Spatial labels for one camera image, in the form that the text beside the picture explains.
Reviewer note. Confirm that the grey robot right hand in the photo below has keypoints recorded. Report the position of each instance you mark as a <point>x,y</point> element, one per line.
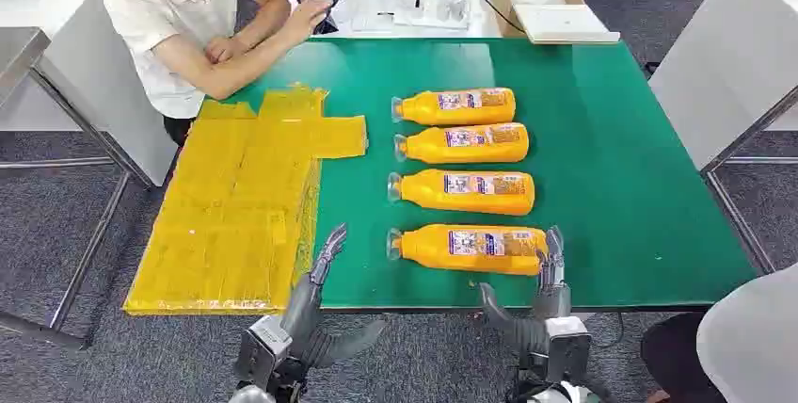
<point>523,331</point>

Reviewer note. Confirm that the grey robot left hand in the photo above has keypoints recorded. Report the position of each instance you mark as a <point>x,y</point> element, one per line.
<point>302,316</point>

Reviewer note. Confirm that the person's left hand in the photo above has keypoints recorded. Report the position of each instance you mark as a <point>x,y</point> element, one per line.
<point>224,49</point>

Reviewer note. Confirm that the person's right hand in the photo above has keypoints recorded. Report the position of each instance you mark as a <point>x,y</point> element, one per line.
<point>307,18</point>

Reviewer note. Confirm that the orange drink bottle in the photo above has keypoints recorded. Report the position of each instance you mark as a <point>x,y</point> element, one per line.
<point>464,202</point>
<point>458,114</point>
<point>464,261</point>
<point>464,152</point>

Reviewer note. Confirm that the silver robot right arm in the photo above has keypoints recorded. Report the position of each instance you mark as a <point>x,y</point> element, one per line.
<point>555,395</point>

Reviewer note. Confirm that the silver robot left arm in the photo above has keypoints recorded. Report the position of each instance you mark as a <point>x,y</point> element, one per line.
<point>252,395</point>

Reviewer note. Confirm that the seated person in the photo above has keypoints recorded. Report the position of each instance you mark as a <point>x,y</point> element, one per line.
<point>162,13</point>

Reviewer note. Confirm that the yellow sheet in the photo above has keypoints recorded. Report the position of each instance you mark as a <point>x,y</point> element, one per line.
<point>237,213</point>

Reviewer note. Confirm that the white power strip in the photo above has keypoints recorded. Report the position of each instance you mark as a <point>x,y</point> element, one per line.
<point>436,13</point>

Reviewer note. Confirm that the white side table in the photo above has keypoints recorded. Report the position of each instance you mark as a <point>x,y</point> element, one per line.
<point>81,63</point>

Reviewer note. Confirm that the green table mat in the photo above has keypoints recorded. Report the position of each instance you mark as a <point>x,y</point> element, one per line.
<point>611,169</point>

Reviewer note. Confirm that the person in pale clothing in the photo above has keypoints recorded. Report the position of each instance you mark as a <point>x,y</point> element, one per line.
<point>754,344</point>

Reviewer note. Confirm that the flat white box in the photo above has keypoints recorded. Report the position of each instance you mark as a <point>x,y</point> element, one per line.
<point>564,24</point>

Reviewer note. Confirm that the white table with steel legs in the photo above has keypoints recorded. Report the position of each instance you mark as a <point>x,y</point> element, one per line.
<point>729,57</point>

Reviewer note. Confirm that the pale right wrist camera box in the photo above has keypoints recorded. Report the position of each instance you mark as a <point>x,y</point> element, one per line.
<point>567,344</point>

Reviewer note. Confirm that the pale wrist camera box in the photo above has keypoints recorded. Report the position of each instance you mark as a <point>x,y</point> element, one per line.
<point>262,347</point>
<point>567,344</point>

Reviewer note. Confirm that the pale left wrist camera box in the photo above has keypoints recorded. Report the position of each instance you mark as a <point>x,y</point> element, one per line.
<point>262,347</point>

